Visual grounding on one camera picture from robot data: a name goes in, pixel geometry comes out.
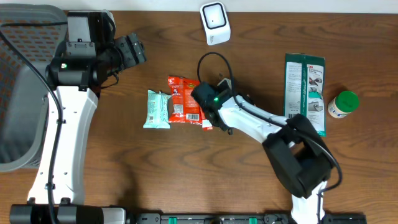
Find red stick sachet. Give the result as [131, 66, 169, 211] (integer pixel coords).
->
[201, 117, 213, 131]

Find red snack packet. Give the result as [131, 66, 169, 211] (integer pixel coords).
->
[168, 76, 202, 125]

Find teal white snack packet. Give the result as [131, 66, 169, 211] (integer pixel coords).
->
[143, 90, 171, 129]

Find green white packet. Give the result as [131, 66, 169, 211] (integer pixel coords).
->
[284, 54, 326, 137]

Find green lid seasoning jar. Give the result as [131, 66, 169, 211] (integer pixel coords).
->
[328, 90, 359, 119]

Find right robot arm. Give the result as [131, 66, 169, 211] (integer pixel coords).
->
[192, 86, 342, 223]

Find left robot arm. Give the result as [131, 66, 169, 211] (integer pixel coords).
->
[9, 33, 146, 223]

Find white barcode scanner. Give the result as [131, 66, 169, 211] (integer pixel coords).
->
[200, 1, 231, 45]

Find grey plastic mesh basket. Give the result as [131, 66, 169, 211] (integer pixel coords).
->
[1, 4, 67, 172]

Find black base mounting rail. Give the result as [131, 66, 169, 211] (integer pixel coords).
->
[130, 213, 367, 224]

